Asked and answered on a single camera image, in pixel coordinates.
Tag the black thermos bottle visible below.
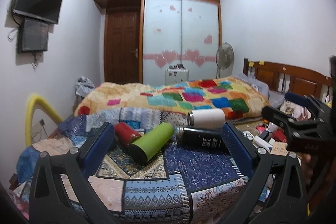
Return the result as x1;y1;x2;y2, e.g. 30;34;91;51
176;127;229;154

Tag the red cup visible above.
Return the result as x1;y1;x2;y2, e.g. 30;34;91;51
114;122;142;147

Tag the grey pillow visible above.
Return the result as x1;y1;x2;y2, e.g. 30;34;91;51
235;73;285;109

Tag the wooden bed headboard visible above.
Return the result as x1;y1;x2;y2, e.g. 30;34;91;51
243;58;333;103

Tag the colourful patch duvet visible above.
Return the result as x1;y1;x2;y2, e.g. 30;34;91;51
75;77;269;120

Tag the standing electric fan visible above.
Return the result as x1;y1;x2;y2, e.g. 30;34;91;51
216;43;234;79

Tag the yellow foam tube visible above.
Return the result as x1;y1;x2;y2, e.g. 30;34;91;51
25;93;64;147

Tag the blue patchwork blanket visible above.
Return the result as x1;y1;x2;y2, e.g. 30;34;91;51
14;107;248;223

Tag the green tumbler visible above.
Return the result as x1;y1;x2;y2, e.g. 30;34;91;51
128;122;174;164

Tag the white small cabinet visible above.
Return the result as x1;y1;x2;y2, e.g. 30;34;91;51
165;64;189;85

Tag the grey clothes bundle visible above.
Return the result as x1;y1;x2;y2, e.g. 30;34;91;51
75;76;96;103

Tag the white sliding wardrobe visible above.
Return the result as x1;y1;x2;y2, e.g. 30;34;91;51
142;0;219;86

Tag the brown wooden door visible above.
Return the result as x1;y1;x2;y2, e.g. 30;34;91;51
104;8;139;84

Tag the white mug with handle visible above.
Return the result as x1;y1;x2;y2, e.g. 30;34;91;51
187;109;226;129

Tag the small black wall monitor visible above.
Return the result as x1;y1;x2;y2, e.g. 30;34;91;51
17;18;50;53

